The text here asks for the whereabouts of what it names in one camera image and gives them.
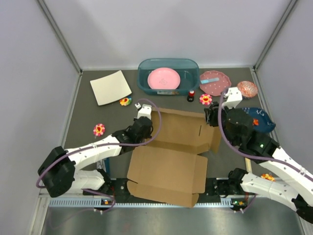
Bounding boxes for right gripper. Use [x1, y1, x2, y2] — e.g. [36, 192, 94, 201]
[204, 100, 237, 146]

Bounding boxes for brown cardboard box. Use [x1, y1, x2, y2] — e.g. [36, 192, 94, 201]
[127, 108, 221, 208]

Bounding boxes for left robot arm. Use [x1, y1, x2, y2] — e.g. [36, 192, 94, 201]
[38, 117, 153, 198]

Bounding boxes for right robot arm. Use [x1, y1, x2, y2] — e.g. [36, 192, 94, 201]
[204, 102, 313, 223]

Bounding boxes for red black stamp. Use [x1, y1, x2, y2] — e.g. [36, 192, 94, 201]
[187, 90, 195, 102]

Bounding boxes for pink polka dot plate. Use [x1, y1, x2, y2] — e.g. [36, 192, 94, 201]
[200, 70, 231, 96]

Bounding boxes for multicolour flower toy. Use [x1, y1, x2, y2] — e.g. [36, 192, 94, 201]
[119, 97, 132, 106]

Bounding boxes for blue pink spoon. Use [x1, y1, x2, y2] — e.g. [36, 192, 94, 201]
[200, 77, 220, 85]

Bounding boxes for red pink flower toy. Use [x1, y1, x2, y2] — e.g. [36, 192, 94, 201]
[93, 123, 105, 137]

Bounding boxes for white square plate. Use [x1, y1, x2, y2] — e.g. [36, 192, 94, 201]
[90, 70, 132, 106]

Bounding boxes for red orange candy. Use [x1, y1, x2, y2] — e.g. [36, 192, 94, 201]
[253, 118, 259, 126]

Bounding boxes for pink round plate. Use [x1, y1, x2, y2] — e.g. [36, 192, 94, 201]
[147, 68, 180, 90]

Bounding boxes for teal plastic basin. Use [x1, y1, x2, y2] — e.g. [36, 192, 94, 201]
[137, 58, 200, 95]

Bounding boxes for dark blue leaf dish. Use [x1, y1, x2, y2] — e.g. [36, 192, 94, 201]
[242, 107, 276, 133]

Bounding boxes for wooden stick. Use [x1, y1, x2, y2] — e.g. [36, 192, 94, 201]
[245, 158, 252, 172]

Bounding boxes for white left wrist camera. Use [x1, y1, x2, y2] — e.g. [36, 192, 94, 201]
[135, 103, 152, 120]

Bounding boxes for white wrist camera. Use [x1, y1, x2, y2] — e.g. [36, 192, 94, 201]
[135, 103, 152, 120]
[222, 87, 243, 109]

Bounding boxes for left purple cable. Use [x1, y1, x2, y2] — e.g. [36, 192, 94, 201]
[36, 98, 162, 230]

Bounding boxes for purple cable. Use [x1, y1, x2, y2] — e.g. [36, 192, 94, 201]
[36, 98, 162, 230]
[218, 89, 313, 213]

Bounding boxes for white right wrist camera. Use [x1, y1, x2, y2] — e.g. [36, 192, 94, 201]
[222, 87, 243, 109]

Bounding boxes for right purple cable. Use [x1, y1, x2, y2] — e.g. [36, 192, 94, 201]
[218, 89, 313, 213]

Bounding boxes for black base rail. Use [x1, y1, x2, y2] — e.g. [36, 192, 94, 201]
[93, 178, 248, 198]

